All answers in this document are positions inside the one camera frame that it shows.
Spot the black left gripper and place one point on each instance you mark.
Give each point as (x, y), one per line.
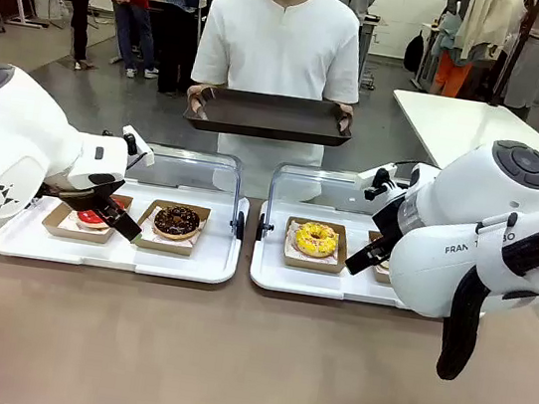
(75, 190)

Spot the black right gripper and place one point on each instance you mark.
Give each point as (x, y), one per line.
(392, 216)

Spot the purple drizzled chocolate donut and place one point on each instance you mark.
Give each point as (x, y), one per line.
(383, 266)

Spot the yellow sprinkled donut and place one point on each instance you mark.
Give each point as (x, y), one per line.
(316, 241)

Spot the cardboard box of yellow donut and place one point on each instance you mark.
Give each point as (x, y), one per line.
(313, 264)

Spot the paper liner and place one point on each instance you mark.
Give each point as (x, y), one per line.
(290, 247)
(148, 225)
(68, 224)

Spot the dark brown serving tray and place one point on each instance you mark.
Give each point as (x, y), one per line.
(272, 114)

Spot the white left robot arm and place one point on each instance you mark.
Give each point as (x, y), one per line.
(8, 135)

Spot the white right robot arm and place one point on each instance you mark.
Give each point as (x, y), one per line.
(473, 215)

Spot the red glazed donut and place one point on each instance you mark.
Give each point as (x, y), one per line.
(88, 219)

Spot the paper liner under chocolate donut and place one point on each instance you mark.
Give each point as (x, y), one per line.
(148, 225)

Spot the cardboard box of red donut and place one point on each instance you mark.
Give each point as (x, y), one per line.
(74, 232)

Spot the paper liner under red donut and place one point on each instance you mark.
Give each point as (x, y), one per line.
(68, 224)

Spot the cardboard box of chocolate donut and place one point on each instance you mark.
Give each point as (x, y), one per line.
(163, 246)

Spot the chocolate glazed donut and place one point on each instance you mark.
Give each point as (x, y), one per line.
(176, 221)

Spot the person in orange shorts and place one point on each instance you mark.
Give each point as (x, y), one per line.
(451, 72)

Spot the person in white shirt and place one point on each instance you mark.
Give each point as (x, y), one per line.
(282, 43)

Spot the person in grey skirt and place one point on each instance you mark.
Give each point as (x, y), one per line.
(532, 63)

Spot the person's left hand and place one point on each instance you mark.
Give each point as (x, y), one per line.
(345, 117)

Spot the person's right hand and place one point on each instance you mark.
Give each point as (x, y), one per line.
(196, 98)

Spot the clear plastic display lid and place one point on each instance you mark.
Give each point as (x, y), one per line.
(321, 194)
(203, 172)

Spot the white display tray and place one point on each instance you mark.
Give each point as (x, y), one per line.
(180, 265)
(289, 277)

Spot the large white table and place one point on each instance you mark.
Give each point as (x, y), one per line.
(441, 121)

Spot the black backpack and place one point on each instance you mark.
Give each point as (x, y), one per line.
(414, 51)

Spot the beige hanging garment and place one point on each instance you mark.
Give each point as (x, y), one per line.
(490, 27)

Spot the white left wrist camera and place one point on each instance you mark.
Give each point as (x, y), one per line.
(139, 146)

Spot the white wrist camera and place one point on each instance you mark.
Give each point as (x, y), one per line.
(379, 174)
(139, 146)

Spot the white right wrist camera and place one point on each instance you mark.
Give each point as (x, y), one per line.
(379, 174)

